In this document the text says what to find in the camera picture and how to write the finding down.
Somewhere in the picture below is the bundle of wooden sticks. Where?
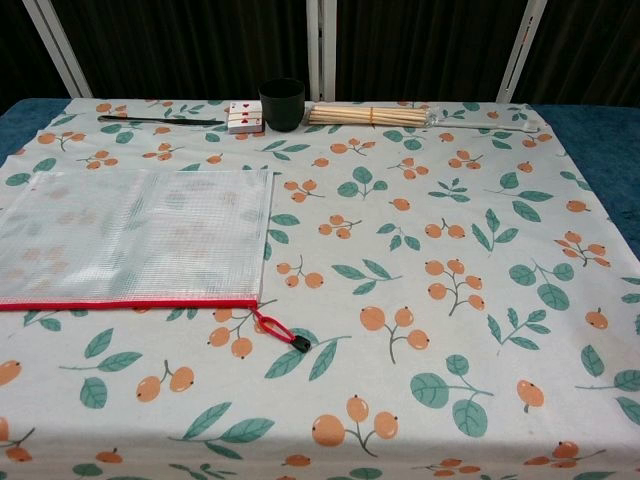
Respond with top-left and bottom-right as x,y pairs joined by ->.
305,103 -> 433,128

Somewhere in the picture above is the clear mesh zipper pouch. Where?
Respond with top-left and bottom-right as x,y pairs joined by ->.
0,168 -> 276,313

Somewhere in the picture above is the black flat knife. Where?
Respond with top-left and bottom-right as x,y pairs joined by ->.
97,114 -> 226,127

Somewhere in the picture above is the white slanted double frame post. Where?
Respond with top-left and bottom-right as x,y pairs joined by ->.
21,0 -> 94,99

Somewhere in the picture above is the white slanted single frame post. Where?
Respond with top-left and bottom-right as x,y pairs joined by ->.
495,0 -> 537,105

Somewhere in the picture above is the stack of playing cards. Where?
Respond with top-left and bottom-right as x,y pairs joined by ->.
227,99 -> 267,136

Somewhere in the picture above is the blue fuzzy table cover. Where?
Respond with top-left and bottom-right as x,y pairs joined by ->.
0,97 -> 640,236

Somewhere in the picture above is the black plastic cup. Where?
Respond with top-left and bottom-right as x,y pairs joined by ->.
257,77 -> 307,133

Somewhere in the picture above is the white toothbrush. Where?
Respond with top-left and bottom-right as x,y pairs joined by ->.
437,116 -> 544,134

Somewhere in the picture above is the floral orange berry tablecloth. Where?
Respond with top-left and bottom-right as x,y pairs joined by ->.
0,97 -> 640,480

